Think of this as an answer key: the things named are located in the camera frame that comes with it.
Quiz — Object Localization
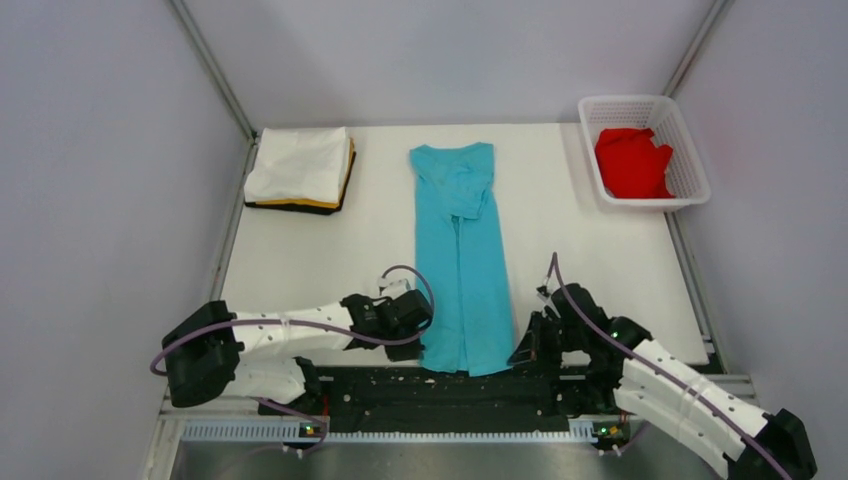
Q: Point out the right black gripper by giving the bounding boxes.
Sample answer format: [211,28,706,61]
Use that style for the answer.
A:
[509,310,586,368]

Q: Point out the teal t shirt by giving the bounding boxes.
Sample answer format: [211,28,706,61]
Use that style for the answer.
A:
[409,142,515,377]

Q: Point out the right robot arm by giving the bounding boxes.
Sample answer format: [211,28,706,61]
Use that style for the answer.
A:
[509,283,818,479]

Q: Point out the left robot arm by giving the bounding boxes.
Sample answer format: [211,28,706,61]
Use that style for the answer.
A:
[151,289,434,414]

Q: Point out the red t shirt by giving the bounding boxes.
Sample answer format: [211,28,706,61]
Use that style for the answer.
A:
[594,128,674,199]

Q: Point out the folded white t shirt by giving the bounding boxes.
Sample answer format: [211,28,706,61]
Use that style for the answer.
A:
[244,127,354,208]

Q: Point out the white plastic basket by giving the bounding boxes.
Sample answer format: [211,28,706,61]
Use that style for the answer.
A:
[578,94,711,213]

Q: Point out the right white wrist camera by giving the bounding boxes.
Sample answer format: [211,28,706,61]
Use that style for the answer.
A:
[536,285,555,309]

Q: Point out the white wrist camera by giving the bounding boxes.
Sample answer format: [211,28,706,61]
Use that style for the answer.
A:
[377,278,413,299]
[536,285,555,309]

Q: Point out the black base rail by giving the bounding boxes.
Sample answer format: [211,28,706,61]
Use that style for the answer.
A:
[290,363,636,434]

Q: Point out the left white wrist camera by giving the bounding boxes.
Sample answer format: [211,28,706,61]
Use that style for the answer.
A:
[377,278,413,299]

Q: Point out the white slotted cable duct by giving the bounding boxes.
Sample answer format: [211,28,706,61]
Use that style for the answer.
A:
[180,419,623,445]

